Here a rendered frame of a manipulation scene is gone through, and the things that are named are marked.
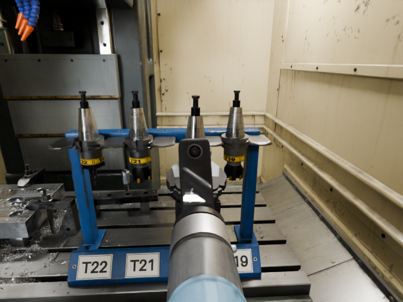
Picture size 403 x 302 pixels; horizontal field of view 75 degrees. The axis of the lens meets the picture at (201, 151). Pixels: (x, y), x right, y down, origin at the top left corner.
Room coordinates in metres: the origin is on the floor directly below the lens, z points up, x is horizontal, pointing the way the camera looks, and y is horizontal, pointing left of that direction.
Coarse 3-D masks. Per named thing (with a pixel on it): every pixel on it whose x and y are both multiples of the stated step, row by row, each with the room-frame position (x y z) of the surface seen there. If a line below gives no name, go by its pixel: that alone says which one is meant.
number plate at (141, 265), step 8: (128, 256) 0.50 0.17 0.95; (136, 256) 0.50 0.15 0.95; (144, 256) 0.50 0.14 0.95; (152, 256) 0.51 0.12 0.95; (128, 264) 0.49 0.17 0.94; (136, 264) 0.49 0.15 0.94; (144, 264) 0.49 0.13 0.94; (152, 264) 0.49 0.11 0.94; (128, 272) 0.48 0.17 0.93; (136, 272) 0.48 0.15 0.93; (144, 272) 0.48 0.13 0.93; (152, 272) 0.48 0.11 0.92
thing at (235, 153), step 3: (225, 150) 0.57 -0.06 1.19; (228, 150) 0.57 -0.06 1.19; (231, 150) 0.56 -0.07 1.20; (234, 150) 0.56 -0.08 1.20; (237, 150) 0.56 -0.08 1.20; (240, 150) 0.56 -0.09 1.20; (243, 150) 0.57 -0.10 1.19; (225, 153) 0.57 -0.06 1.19; (228, 153) 0.56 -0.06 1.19; (231, 153) 0.56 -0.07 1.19; (234, 153) 0.56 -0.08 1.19; (237, 153) 0.56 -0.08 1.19; (240, 153) 0.56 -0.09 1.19; (243, 153) 0.57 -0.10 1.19; (234, 156) 0.56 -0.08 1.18; (237, 156) 0.56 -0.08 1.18
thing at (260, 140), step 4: (252, 136) 0.61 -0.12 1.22; (256, 136) 0.61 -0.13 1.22; (260, 136) 0.61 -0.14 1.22; (264, 136) 0.61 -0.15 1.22; (252, 140) 0.58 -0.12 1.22; (256, 140) 0.58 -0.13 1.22; (260, 140) 0.58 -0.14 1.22; (264, 140) 0.58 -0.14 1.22; (268, 140) 0.58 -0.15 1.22; (252, 144) 0.56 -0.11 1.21; (256, 144) 0.56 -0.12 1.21; (260, 144) 0.55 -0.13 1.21; (264, 144) 0.55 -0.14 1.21; (268, 144) 0.56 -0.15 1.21
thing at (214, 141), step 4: (208, 136) 0.61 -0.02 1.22; (212, 136) 0.61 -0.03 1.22; (216, 136) 0.61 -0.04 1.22; (220, 136) 0.62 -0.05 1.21; (208, 140) 0.58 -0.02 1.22; (212, 140) 0.58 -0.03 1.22; (216, 140) 0.58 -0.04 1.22; (220, 140) 0.58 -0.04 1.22; (212, 144) 0.55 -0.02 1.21; (216, 144) 0.55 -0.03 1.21; (220, 144) 0.55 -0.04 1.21
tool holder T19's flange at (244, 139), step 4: (224, 136) 0.58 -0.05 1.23; (248, 136) 0.58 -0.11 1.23; (224, 140) 0.57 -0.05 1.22; (228, 140) 0.56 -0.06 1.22; (232, 140) 0.56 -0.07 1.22; (236, 140) 0.56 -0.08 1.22; (240, 140) 0.55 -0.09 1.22; (244, 140) 0.56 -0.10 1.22; (248, 140) 0.58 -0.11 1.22; (224, 144) 0.57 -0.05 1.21; (228, 144) 0.56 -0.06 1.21; (232, 144) 0.56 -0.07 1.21; (236, 144) 0.56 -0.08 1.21; (240, 144) 0.56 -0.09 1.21; (244, 144) 0.57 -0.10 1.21; (224, 148) 0.57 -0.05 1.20; (228, 148) 0.56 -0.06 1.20; (232, 148) 0.56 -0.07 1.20; (236, 148) 0.56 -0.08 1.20; (240, 148) 0.55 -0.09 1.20; (244, 148) 0.56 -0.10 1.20
